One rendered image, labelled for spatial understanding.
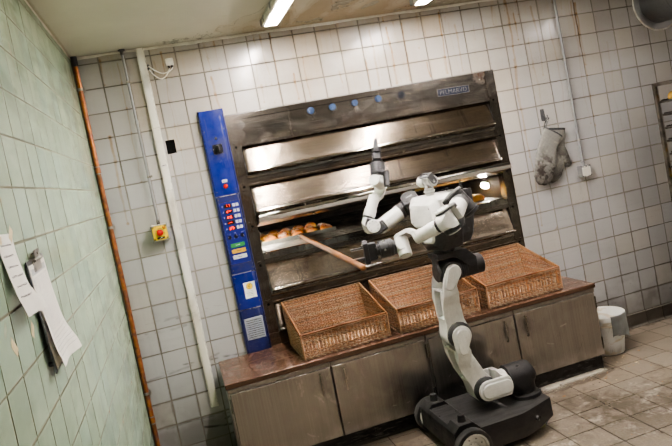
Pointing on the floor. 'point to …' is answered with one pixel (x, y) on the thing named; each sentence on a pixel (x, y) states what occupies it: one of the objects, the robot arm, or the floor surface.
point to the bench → (403, 372)
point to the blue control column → (222, 165)
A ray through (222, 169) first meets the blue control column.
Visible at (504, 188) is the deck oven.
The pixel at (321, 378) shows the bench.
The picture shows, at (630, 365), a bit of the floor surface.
